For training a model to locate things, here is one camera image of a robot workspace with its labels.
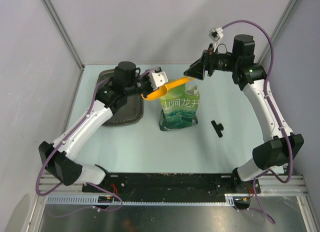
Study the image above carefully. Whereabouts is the black bag clip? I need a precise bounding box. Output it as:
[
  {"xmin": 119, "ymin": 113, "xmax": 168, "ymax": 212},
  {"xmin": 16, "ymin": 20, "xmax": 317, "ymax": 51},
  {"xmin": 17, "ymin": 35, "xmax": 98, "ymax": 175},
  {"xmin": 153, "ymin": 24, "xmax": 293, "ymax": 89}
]
[{"xmin": 211, "ymin": 120, "xmax": 224, "ymax": 138}]

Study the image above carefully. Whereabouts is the green litter bag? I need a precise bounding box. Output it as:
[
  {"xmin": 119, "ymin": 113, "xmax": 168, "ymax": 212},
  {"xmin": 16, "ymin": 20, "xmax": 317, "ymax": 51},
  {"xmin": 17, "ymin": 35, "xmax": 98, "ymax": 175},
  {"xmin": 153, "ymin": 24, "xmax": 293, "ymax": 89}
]
[{"xmin": 159, "ymin": 82, "xmax": 200, "ymax": 131}]

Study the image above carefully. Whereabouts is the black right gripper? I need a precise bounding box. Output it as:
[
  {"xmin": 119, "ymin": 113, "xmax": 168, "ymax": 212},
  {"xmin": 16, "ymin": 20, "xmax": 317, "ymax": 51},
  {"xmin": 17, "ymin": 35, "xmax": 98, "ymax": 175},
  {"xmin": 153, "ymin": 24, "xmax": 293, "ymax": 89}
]
[{"xmin": 183, "ymin": 43, "xmax": 239, "ymax": 81}]

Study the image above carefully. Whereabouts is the aluminium frame rail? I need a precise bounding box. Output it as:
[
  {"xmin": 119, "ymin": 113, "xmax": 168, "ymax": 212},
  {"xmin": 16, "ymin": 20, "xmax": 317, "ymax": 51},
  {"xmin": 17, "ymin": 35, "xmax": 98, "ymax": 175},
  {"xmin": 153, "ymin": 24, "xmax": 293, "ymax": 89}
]
[{"xmin": 36, "ymin": 174, "xmax": 308, "ymax": 197}]

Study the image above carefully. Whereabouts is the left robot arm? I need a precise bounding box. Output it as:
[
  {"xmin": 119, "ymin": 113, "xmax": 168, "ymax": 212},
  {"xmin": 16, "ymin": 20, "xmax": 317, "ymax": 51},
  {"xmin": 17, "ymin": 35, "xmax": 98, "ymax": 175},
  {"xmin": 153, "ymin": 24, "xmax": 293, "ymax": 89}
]
[{"xmin": 36, "ymin": 61, "xmax": 167, "ymax": 192}]

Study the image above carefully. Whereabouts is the yellow plastic scoop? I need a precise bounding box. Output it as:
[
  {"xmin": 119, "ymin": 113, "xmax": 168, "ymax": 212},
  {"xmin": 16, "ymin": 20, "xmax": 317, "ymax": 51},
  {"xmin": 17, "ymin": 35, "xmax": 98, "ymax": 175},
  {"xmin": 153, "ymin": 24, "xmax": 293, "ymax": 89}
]
[{"xmin": 141, "ymin": 76, "xmax": 194, "ymax": 101}]

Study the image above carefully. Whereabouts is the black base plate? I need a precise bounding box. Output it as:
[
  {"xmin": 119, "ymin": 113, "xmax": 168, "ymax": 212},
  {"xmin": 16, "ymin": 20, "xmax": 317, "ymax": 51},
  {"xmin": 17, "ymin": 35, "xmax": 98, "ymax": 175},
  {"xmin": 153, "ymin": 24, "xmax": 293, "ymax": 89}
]
[{"xmin": 82, "ymin": 172, "xmax": 261, "ymax": 203}]

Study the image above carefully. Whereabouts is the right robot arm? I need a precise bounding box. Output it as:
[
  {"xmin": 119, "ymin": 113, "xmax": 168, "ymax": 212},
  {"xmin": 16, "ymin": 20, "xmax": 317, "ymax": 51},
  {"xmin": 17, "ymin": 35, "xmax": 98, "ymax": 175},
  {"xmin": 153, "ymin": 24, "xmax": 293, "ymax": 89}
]
[{"xmin": 183, "ymin": 32, "xmax": 304, "ymax": 193}]

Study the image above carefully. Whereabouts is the dark grey litter box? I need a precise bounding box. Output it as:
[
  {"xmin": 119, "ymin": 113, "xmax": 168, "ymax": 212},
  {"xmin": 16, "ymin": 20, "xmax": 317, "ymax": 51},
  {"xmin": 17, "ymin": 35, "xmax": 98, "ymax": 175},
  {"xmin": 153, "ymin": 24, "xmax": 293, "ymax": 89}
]
[{"xmin": 96, "ymin": 68, "xmax": 145, "ymax": 127}]

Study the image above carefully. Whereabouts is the grey slotted cable duct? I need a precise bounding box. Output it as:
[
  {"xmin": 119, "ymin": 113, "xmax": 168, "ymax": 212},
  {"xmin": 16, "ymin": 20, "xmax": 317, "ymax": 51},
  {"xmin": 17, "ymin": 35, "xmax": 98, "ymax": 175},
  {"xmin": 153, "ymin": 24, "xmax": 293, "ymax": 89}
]
[{"xmin": 46, "ymin": 195, "xmax": 251, "ymax": 207}]

